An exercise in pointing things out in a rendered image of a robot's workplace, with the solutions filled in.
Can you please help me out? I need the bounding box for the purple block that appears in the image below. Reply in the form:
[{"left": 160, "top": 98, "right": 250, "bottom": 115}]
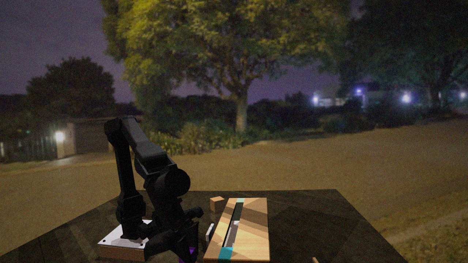
[{"left": 178, "top": 247, "right": 197, "bottom": 263}]

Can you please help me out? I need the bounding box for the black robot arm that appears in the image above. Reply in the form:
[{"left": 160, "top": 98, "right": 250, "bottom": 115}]
[{"left": 104, "top": 115, "right": 190, "bottom": 240}]

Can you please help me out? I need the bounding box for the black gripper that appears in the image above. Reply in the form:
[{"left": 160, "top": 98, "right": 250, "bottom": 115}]
[{"left": 145, "top": 197, "right": 204, "bottom": 263}]

